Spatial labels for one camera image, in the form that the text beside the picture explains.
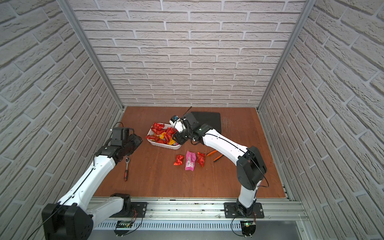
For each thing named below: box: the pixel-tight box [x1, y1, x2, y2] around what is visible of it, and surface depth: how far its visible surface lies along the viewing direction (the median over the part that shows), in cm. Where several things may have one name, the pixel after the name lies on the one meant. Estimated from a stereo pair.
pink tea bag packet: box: [184, 150, 196, 172], surface depth 89 cm
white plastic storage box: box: [146, 123, 182, 150], surface depth 99 cm
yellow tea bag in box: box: [159, 132, 176, 146], surface depth 98 cm
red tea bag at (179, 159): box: [173, 154, 185, 166], surface depth 89 cm
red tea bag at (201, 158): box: [197, 152, 206, 168], surface depth 91 cm
